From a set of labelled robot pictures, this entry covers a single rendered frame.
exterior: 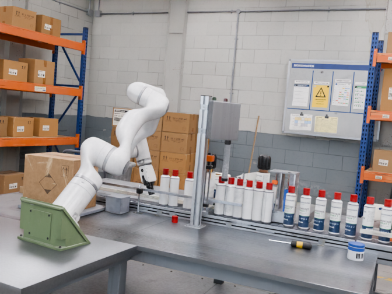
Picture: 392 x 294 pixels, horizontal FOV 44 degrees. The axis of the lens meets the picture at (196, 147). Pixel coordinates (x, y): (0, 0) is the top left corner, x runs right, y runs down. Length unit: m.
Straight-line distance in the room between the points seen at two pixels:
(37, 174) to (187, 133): 3.53
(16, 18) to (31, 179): 4.04
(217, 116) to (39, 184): 0.98
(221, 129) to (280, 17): 4.89
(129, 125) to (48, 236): 0.63
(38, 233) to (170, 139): 4.12
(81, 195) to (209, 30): 5.74
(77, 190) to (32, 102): 5.72
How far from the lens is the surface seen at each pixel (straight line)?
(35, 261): 1.87
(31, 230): 2.10
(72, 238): 2.03
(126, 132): 2.25
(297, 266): 2.04
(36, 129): 6.85
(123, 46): 8.33
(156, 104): 2.35
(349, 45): 6.91
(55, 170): 2.57
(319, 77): 6.79
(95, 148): 2.19
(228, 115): 2.45
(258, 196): 2.51
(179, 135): 5.98
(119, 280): 2.23
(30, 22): 6.63
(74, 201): 2.06
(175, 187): 2.68
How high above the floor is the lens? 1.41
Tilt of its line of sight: 4 degrees down
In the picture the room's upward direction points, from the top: 5 degrees clockwise
